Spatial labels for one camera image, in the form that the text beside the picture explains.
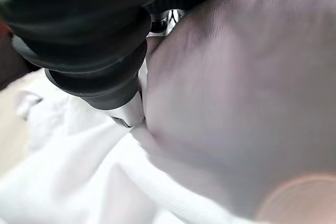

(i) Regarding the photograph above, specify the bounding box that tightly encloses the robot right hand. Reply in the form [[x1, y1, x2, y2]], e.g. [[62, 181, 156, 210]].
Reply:
[[0, 0, 269, 129]]

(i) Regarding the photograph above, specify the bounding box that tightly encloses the white ribbed garment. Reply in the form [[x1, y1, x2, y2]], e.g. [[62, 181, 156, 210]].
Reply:
[[0, 0, 336, 224]]

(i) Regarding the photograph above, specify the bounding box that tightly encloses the dark brown furniture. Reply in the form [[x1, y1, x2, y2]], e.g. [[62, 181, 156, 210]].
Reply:
[[0, 18, 40, 91]]

